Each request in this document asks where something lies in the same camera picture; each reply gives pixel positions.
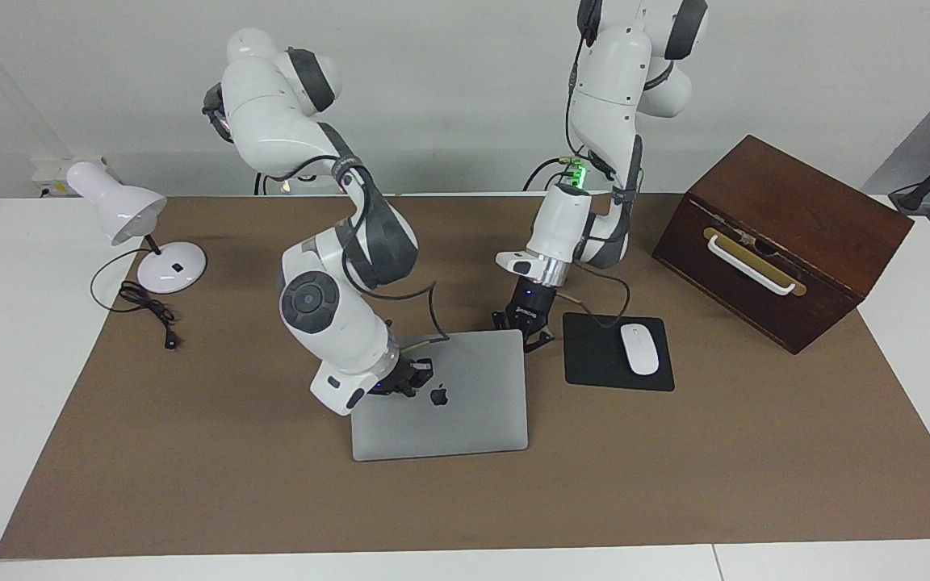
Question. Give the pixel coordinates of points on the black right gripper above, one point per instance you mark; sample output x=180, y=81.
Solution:
x=396, y=381

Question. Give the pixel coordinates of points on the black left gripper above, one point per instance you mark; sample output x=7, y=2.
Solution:
x=531, y=303

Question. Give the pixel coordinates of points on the silver grey laptop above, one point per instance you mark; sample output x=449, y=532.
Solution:
x=465, y=403

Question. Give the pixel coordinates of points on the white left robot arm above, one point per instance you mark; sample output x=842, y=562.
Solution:
x=610, y=89

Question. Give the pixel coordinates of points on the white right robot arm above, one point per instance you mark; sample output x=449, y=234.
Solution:
x=328, y=323

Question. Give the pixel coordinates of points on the black mouse pad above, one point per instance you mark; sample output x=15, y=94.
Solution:
x=594, y=355

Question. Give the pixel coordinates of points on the white computer mouse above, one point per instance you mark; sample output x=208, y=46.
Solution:
x=639, y=351

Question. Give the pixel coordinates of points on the brown table mat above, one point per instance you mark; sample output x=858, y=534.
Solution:
x=675, y=468

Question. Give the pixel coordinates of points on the white desk lamp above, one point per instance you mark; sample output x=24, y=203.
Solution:
x=170, y=270

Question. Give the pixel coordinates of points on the dark wooden box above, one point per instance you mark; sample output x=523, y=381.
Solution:
x=796, y=202

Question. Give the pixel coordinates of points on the white wall power outlet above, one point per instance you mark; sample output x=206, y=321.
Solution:
x=49, y=171

